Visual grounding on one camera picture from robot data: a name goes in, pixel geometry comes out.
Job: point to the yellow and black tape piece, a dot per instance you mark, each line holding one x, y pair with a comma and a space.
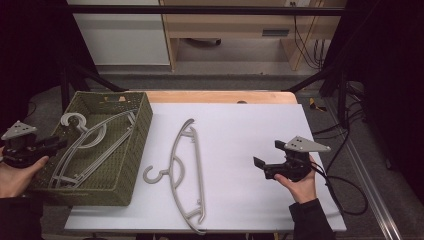
315, 105

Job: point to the black horizontal frame bar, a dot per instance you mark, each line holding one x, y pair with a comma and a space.
200, 10

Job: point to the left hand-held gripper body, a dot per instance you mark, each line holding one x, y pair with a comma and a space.
20, 130

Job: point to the black curtain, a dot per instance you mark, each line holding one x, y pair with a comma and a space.
30, 60
390, 83

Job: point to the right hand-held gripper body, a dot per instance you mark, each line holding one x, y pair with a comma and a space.
305, 145

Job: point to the green woven storage basket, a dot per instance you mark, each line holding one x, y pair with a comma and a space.
140, 133

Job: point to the wooden table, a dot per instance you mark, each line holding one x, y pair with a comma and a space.
213, 96

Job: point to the aluminium rail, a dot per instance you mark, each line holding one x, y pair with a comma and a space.
370, 196

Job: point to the black frame strut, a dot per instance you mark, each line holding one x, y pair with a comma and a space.
83, 78
333, 76

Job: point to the person's right hand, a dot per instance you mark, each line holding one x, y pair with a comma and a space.
303, 191

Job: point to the light wooden desk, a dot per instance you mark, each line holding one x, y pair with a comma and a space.
233, 25

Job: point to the white cabinet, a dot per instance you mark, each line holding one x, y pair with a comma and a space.
123, 36

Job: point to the person's left hand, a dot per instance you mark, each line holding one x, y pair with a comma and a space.
16, 181

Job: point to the white table sheet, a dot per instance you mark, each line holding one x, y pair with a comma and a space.
250, 133

